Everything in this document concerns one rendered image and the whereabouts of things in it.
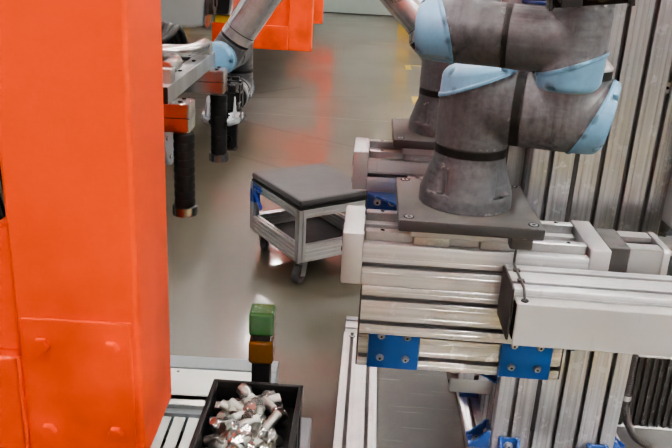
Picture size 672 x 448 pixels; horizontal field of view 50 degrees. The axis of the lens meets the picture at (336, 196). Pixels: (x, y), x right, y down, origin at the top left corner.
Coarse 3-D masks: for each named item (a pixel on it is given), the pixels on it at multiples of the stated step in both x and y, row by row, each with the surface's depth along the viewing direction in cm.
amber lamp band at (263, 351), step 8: (272, 336) 116; (248, 344) 115; (256, 344) 115; (264, 344) 115; (272, 344) 115; (248, 352) 115; (256, 352) 115; (264, 352) 115; (272, 352) 115; (248, 360) 116; (256, 360) 115; (264, 360) 115; (272, 360) 116
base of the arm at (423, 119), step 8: (424, 96) 162; (432, 96) 160; (416, 104) 165; (424, 104) 162; (432, 104) 160; (416, 112) 163; (424, 112) 162; (432, 112) 160; (416, 120) 163; (424, 120) 163; (432, 120) 160; (408, 128) 167; (416, 128) 163; (424, 128) 161; (432, 128) 160; (432, 136) 161
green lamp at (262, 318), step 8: (256, 304) 116; (264, 304) 116; (272, 304) 116; (256, 312) 113; (264, 312) 113; (272, 312) 114; (256, 320) 113; (264, 320) 113; (272, 320) 113; (256, 328) 114; (264, 328) 114; (272, 328) 114
